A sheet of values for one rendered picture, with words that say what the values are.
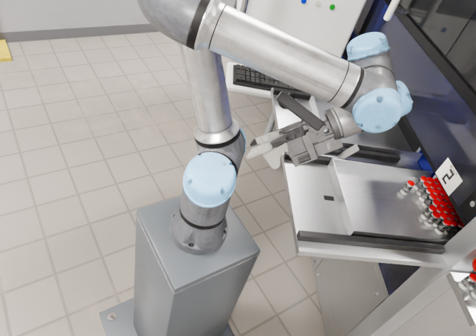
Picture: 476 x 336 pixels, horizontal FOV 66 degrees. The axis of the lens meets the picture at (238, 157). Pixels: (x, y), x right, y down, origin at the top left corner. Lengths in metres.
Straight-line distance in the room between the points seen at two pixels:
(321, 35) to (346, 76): 1.06
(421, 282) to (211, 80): 0.81
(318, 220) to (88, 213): 1.31
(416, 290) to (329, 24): 1.05
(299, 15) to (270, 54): 1.03
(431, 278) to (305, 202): 0.40
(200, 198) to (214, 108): 0.20
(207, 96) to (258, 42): 0.26
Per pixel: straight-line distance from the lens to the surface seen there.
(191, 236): 0.92
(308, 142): 0.78
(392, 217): 1.12
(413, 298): 1.23
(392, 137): 1.42
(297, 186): 1.05
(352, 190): 1.12
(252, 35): 0.60
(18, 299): 1.83
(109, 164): 2.22
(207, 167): 0.82
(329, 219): 1.01
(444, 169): 1.14
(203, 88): 0.81
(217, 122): 0.85
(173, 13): 0.60
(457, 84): 1.17
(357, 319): 1.51
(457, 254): 1.09
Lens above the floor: 1.60
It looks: 43 degrees down
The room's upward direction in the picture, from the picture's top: 16 degrees clockwise
